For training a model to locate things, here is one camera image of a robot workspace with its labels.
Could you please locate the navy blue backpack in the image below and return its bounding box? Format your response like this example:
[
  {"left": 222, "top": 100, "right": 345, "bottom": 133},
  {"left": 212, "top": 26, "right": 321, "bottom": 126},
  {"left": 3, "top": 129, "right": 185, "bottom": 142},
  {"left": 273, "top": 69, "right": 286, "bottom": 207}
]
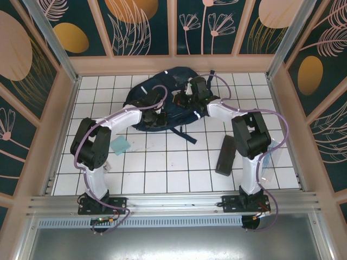
[{"left": 123, "top": 66, "right": 220, "bottom": 146}]

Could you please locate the light blue sticky notepad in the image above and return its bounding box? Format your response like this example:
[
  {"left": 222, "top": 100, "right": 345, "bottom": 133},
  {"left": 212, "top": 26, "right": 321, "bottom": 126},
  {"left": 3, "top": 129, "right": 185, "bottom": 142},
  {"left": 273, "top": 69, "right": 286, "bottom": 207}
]
[{"left": 110, "top": 135, "right": 131, "bottom": 157}]

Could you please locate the black pencil case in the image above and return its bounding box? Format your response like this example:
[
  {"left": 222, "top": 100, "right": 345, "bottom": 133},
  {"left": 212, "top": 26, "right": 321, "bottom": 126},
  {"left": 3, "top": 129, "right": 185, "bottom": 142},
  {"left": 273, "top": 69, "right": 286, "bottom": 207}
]
[{"left": 215, "top": 135, "right": 236, "bottom": 176}]

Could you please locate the small circuit board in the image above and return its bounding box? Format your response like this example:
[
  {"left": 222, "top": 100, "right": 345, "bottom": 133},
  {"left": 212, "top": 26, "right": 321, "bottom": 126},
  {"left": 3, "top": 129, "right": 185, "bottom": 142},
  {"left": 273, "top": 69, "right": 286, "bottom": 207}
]
[{"left": 91, "top": 217, "right": 114, "bottom": 225}]

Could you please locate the grey metal sheet panel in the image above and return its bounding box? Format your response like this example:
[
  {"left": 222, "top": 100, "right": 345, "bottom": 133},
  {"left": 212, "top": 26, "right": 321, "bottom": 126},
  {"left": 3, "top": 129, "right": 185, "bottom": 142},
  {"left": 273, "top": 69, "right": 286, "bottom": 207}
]
[{"left": 27, "top": 226, "right": 326, "bottom": 260}]

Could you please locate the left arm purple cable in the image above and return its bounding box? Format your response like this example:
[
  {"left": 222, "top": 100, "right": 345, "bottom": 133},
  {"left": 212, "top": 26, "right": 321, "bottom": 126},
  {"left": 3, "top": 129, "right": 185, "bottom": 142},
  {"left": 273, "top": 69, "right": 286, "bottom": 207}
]
[{"left": 73, "top": 85, "right": 166, "bottom": 235}]

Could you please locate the long aluminium mounting rail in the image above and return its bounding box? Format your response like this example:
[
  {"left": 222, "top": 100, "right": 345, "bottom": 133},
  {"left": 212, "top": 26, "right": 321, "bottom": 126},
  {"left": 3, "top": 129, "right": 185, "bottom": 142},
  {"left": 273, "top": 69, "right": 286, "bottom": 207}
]
[{"left": 27, "top": 191, "right": 320, "bottom": 216}]

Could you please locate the aluminium side rail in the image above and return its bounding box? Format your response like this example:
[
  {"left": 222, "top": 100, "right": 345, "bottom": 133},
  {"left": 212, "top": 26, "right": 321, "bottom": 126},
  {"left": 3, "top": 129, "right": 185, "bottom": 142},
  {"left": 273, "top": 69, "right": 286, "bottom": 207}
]
[{"left": 40, "top": 75, "right": 82, "bottom": 197}]

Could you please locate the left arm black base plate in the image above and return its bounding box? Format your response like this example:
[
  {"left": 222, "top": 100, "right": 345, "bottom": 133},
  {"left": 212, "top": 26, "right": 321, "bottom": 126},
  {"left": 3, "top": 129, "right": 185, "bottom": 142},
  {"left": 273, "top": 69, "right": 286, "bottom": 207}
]
[{"left": 78, "top": 196, "right": 128, "bottom": 216}]

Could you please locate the grey slotted cable duct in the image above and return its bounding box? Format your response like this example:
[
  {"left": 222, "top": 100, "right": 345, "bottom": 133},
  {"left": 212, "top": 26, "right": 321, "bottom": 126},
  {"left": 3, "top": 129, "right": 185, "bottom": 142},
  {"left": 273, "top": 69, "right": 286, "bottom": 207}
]
[{"left": 37, "top": 216, "right": 245, "bottom": 228}]

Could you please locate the aluminium corner post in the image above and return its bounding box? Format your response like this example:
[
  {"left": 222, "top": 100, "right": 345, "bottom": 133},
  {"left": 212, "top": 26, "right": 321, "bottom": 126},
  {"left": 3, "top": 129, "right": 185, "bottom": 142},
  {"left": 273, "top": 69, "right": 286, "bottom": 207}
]
[
  {"left": 267, "top": 0, "right": 317, "bottom": 81},
  {"left": 23, "top": 0, "right": 82, "bottom": 82}
]

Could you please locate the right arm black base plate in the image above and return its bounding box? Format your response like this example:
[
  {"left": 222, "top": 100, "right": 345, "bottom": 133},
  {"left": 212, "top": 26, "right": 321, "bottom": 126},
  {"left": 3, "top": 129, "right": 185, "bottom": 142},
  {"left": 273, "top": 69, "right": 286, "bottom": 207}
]
[{"left": 221, "top": 193, "right": 271, "bottom": 215}]

